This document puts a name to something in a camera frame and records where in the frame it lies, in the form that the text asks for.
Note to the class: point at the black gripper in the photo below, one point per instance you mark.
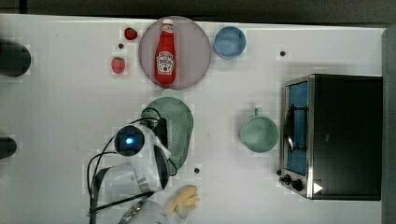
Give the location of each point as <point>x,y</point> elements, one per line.
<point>157,133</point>

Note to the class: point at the green oval strainer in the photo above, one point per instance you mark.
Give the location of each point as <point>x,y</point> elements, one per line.
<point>171,106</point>

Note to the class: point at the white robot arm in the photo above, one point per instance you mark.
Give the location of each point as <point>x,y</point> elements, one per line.
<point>143,145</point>

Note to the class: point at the red ketchup bottle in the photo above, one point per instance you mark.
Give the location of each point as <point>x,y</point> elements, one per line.
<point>166,57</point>

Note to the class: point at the yellow banana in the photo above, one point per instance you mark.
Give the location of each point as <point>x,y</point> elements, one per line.
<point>184,201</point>

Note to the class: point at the lower red strawberry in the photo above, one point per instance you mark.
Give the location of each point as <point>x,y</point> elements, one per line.
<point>118,65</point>

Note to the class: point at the red strawberry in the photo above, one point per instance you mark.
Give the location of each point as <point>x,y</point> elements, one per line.
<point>118,65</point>
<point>130,33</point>

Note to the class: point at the pink round plate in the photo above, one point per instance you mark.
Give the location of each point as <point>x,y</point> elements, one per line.
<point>192,47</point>

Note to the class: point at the upper red strawberry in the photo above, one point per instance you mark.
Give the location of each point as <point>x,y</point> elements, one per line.
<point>130,33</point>

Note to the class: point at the green mug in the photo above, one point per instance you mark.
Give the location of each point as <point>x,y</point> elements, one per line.
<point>259,133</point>

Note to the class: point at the blue bowl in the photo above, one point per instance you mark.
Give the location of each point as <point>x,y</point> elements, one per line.
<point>230,42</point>

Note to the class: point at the black empty cup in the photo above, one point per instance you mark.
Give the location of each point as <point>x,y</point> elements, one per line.
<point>8,147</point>

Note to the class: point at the black utensil cup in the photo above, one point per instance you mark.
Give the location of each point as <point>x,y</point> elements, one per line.
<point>15,59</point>

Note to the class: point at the black toaster oven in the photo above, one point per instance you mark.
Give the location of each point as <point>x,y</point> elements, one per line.
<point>331,137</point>

